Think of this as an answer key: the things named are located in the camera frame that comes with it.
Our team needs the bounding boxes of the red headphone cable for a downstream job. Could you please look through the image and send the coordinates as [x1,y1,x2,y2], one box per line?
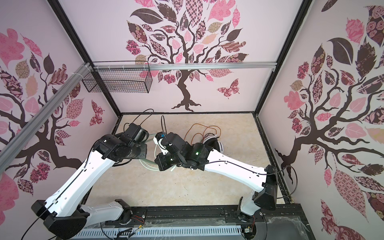
[183,123,222,145]

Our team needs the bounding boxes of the mint green headphones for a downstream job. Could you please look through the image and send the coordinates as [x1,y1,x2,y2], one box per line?
[139,134,177,172]

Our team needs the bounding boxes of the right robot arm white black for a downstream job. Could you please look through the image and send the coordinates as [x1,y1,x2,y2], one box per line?
[154,132,278,216]

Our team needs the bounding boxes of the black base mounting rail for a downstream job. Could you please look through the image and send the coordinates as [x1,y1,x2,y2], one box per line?
[106,204,307,227]

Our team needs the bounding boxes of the aluminium rail left wall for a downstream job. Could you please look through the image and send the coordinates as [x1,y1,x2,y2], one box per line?
[1,63,92,173]

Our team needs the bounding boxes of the black wire mesh basket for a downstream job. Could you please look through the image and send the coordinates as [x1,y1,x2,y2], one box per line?
[82,60,153,94]

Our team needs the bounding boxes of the aluminium rail back wall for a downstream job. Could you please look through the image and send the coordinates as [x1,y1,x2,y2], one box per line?
[93,61,277,71]

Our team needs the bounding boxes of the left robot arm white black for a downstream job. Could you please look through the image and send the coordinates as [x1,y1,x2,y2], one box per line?
[32,123,149,240]

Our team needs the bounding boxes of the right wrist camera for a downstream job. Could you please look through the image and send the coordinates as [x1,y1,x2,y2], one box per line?
[153,132,168,155]

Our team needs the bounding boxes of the white slotted cable duct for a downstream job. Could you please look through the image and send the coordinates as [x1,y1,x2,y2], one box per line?
[72,226,244,240]

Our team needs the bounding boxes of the white black headphones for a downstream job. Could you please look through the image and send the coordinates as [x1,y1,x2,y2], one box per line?
[203,135,224,154]

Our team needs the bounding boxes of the aluminium rail wall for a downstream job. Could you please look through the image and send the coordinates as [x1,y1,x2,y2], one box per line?
[1,63,92,173]
[93,61,277,71]

